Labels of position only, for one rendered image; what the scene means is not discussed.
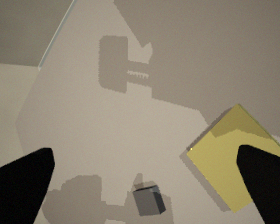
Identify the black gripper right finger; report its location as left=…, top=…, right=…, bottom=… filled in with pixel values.
left=236, top=145, right=280, bottom=224

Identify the yellow square pad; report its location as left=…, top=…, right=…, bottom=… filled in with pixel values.
left=186, top=104, right=280, bottom=213

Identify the small grey block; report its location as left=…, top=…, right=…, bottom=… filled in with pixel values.
left=132, top=185, right=166, bottom=216

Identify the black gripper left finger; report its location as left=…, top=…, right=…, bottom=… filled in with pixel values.
left=0, top=148, right=55, bottom=224

